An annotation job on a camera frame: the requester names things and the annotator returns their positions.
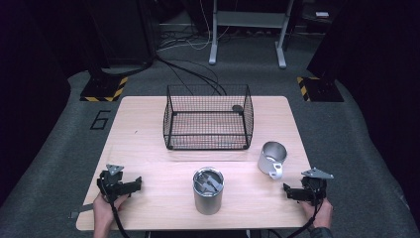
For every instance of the person's right hand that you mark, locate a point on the person's right hand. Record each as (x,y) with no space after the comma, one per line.
(320,214)

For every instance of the person's left hand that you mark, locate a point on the person's left hand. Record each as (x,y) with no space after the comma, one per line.
(105,211)

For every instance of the black cabinet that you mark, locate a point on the black cabinet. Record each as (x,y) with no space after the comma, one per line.
(122,29)

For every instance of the dark curtain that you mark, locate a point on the dark curtain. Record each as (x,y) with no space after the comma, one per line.
(379,66)
(29,82)

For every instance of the steel tumbler with lid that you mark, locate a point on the steel tumbler with lid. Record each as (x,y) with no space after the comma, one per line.
(208,195)

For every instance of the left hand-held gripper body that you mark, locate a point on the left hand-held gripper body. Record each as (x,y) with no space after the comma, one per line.
(111,185)

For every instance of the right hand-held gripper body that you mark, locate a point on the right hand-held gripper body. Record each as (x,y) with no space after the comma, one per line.
(313,190)

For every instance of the small white box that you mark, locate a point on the small white box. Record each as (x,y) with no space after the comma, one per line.
(322,14)

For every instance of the grey tape strip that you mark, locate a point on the grey tape strip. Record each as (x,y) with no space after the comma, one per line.
(82,210)

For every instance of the white metal desk frame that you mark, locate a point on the white metal desk frame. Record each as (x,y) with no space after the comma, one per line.
(251,19)

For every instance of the black yellow striped stand base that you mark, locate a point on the black yellow striped stand base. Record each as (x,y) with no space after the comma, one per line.
(322,89)
(102,88)

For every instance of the dark round disc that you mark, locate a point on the dark round disc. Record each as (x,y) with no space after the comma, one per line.
(237,108)

